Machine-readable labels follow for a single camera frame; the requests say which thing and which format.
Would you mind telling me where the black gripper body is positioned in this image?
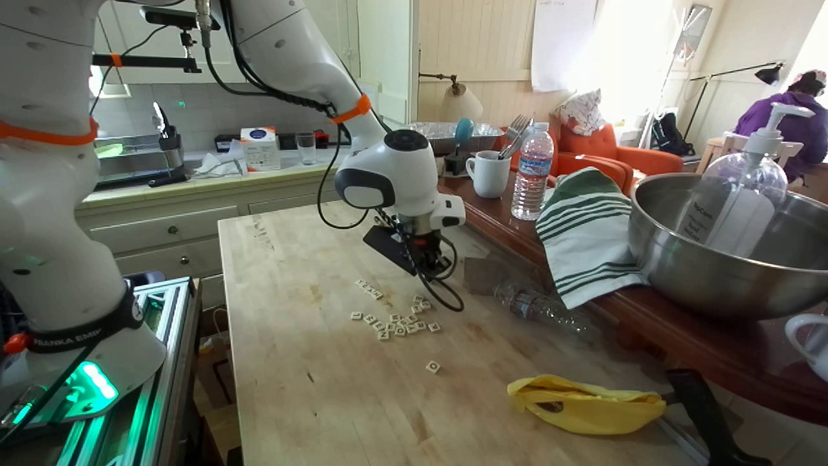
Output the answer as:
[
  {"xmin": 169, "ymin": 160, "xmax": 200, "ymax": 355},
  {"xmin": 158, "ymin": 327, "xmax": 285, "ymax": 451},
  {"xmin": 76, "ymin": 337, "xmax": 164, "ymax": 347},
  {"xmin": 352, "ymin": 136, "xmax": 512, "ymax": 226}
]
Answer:
[{"xmin": 396, "ymin": 215, "xmax": 449, "ymax": 262}]

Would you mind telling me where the white ceramic mug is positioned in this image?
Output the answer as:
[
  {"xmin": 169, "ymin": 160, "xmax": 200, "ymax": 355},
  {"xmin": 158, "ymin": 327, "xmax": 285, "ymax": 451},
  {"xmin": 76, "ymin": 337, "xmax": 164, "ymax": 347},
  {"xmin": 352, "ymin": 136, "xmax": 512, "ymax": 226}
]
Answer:
[{"xmin": 462, "ymin": 148, "xmax": 512, "ymax": 201}]

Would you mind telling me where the crumpled clear plastic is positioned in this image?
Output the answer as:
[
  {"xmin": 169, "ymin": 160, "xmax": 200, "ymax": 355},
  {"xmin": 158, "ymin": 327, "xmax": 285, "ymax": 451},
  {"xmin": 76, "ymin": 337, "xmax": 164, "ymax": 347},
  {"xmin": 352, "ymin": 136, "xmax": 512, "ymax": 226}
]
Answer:
[{"xmin": 491, "ymin": 280, "xmax": 601, "ymax": 337}]

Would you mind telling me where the large aluminium foil tray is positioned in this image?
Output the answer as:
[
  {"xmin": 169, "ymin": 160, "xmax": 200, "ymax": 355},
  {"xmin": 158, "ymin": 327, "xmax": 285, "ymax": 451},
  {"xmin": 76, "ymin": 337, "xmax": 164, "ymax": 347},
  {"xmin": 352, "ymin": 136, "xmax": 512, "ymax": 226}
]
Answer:
[{"xmin": 427, "ymin": 120, "xmax": 506, "ymax": 157}]

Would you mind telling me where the clear plastic water bottle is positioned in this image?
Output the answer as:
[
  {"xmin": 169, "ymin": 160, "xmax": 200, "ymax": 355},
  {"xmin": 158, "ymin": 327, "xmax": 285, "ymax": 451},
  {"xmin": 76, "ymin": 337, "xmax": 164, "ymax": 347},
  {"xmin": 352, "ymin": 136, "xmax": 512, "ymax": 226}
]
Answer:
[{"xmin": 510, "ymin": 120, "xmax": 557, "ymax": 226}]

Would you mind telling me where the white shade desk lamp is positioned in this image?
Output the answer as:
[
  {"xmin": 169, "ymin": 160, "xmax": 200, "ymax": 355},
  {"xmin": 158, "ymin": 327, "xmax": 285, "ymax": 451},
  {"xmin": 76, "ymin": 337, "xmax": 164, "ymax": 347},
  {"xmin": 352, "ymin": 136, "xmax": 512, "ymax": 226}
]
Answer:
[{"xmin": 417, "ymin": 69, "xmax": 486, "ymax": 123}]

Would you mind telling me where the green striped white towel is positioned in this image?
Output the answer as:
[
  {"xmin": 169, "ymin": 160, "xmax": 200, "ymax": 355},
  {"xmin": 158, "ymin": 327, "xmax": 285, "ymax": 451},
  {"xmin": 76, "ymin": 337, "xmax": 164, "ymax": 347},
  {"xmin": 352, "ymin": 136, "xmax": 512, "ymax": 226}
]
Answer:
[{"xmin": 532, "ymin": 165, "xmax": 649, "ymax": 314}]

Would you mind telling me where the white paper towel roll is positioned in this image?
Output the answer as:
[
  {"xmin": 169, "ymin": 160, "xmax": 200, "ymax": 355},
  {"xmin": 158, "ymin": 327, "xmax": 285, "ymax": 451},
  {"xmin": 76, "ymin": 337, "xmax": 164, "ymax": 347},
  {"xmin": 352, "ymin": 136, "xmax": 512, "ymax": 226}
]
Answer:
[{"xmin": 237, "ymin": 123, "xmax": 281, "ymax": 170}]

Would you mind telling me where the yellow banana-shaped object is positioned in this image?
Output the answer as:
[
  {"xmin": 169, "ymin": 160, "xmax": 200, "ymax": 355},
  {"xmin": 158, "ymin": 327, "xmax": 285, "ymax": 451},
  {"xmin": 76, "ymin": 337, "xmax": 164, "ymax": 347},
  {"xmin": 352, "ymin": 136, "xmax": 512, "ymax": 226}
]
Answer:
[{"xmin": 504, "ymin": 369, "xmax": 673, "ymax": 441}]

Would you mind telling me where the patterned white cushion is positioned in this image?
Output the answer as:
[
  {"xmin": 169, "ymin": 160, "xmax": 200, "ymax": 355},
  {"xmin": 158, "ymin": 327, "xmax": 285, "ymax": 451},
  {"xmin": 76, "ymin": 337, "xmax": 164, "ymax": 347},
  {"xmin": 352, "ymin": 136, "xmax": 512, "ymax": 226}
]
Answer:
[{"xmin": 559, "ymin": 85, "xmax": 611, "ymax": 136}]

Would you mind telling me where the orange armchair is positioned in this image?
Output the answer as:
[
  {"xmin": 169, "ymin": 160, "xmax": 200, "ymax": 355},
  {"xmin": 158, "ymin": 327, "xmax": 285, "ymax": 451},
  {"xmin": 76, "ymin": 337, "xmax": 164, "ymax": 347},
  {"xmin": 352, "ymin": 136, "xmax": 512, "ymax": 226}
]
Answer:
[{"xmin": 545, "ymin": 110, "xmax": 693, "ymax": 193}]

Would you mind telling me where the dark wooden table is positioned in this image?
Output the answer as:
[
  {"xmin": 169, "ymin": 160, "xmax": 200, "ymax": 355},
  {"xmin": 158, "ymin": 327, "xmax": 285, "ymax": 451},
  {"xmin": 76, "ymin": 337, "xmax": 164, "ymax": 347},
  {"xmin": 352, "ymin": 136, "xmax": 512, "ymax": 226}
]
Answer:
[{"xmin": 415, "ymin": 165, "xmax": 828, "ymax": 429}]

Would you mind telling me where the black bag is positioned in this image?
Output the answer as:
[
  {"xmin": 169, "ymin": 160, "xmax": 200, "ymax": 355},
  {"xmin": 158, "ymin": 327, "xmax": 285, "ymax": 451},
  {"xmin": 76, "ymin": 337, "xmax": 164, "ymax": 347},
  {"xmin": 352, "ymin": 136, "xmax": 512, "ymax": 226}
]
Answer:
[{"xmin": 646, "ymin": 108, "xmax": 698, "ymax": 157}]

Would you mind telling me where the cream kitchen counter cabinet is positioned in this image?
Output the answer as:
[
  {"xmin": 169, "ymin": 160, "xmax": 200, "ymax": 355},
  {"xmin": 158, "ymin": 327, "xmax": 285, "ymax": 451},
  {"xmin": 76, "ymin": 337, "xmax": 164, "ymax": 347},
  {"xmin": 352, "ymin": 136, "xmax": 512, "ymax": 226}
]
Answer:
[{"xmin": 73, "ymin": 164, "xmax": 346, "ymax": 311}]

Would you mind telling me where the stainless steel mixing bowl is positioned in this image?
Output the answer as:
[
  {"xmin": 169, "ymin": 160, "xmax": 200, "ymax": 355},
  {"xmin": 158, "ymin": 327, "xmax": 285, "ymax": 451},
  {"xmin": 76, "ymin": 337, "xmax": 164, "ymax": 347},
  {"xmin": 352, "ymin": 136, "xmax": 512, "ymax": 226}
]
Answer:
[{"xmin": 625, "ymin": 173, "xmax": 828, "ymax": 324}]

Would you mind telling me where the clear pump soap dispenser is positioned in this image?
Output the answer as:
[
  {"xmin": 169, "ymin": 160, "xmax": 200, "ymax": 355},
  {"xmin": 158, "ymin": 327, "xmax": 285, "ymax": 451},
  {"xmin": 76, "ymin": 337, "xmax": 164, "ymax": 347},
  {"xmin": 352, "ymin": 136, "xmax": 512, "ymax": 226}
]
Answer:
[{"xmin": 676, "ymin": 99, "xmax": 817, "ymax": 259}]

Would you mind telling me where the black stand leg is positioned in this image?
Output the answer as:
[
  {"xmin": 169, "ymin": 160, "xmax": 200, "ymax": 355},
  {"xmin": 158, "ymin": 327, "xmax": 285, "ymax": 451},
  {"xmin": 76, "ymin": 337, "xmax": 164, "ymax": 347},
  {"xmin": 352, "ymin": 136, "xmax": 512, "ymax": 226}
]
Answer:
[{"xmin": 664, "ymin": 368, "xmax": 772, "ymax": 466}]

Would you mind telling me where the black floor lamp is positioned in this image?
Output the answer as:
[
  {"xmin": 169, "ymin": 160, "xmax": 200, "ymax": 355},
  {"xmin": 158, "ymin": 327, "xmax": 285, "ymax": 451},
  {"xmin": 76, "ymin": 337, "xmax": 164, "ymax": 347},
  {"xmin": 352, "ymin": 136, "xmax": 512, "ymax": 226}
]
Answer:
[{"xmin": 682, "ymin": 56, "xmax": 788, "ymax": 151}]

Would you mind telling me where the person in purple top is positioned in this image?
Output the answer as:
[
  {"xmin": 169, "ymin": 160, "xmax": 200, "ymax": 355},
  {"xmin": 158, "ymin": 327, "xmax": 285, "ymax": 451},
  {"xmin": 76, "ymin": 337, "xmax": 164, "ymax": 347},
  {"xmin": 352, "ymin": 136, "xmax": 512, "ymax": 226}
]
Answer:
[{"xmin": 731, "ymin": 68, "xmax": 828, "ymax": 184}]

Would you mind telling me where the white cup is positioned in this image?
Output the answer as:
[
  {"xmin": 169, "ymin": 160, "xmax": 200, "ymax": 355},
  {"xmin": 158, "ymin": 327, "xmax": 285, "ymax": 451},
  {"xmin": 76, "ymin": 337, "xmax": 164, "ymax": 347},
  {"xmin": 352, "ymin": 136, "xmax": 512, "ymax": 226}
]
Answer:
[{"xmin": 781, "ymin": 311, "xmax": 828, "ymax": 382}]

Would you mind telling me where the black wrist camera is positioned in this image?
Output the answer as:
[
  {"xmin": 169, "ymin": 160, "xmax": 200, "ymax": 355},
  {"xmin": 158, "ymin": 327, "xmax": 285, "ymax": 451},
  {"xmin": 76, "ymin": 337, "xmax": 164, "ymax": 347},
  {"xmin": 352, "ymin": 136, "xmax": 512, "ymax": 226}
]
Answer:
[{"xmin": 360, "ymin": 222, "xmax": 422, "ymax": 277}]

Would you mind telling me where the orange velcro strap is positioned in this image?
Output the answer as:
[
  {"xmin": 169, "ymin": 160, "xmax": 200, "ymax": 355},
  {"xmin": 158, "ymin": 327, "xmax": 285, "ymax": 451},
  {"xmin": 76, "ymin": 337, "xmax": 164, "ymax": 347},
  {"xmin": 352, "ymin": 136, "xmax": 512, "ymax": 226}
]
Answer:
[
  {"xmin": 0, "ymin": 114, "xmax": 100, "ymax": 151},
  {"xmin": 330, "ymin": 90, "xmax": 374, "ymax": 126}
]

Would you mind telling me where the white wall poster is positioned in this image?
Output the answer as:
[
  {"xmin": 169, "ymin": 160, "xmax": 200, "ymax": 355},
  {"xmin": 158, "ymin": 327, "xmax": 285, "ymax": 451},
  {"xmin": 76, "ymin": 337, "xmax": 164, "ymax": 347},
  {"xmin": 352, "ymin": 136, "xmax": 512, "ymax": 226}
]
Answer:
[{"xmin": 527, "ymin": 0, "xmax": 601, "ymax": 92}]

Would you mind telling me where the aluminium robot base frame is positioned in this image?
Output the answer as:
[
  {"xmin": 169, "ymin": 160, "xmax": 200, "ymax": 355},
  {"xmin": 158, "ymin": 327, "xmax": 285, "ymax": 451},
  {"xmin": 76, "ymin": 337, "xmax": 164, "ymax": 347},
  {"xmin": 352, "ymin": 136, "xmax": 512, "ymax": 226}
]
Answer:
[{"xmin": 0, "ymin": 275, "xmax": 206, "ymax": 466}]

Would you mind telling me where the black camera mount rod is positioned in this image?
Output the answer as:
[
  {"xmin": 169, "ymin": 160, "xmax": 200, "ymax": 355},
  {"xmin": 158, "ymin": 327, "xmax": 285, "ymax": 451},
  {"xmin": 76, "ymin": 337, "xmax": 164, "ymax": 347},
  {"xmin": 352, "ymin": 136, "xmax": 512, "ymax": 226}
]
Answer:
[{"xmin": 88, "ymin": 4, "xmax": 222, "ymax": 78}]

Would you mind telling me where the framed wall picture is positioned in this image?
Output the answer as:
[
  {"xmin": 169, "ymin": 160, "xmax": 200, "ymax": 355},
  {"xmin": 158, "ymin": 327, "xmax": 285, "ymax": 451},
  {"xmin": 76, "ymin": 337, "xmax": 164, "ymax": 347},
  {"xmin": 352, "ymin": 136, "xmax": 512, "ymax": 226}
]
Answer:
[{"xmin": 664, "ymin": 3, "xmax": 716, "ymax": 78}]

